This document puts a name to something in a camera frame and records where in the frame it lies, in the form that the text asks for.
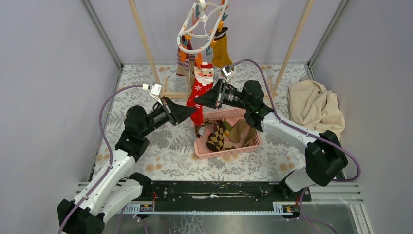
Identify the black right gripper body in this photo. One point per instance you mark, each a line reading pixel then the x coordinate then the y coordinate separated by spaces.
pixel 233 98

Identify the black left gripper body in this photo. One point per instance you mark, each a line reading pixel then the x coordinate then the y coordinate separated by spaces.
pixel 157 118

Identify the pink basket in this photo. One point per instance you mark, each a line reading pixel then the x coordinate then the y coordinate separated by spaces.
pixel 232 116

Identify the brown yellow argyle sock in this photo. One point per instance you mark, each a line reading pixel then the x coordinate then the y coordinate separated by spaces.
pixel 220 133

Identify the white round clip hanger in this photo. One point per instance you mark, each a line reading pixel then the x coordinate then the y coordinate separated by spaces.
pixel 204 20

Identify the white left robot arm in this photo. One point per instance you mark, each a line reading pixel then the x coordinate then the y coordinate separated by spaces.
pixel 90 210

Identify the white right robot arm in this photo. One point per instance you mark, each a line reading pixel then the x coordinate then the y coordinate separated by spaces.
pixel 323 157

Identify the red sock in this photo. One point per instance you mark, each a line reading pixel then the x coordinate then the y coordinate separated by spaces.
pixel 203 82

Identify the mustard yellow sock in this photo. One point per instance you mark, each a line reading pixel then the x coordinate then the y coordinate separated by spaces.
pixel 221 56

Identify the floral table mat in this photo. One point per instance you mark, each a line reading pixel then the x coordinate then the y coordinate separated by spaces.
pixel 171 154

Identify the beige maroon striped sock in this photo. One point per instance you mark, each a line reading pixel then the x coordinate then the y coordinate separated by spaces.
pixel 185 64

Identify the beige cloth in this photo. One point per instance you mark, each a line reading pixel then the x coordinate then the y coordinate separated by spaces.
pixel 314 107

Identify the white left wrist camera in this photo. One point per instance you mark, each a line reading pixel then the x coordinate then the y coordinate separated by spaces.
pixel 155 91

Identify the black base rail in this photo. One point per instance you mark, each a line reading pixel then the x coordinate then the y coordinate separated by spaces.
pixel 218 196

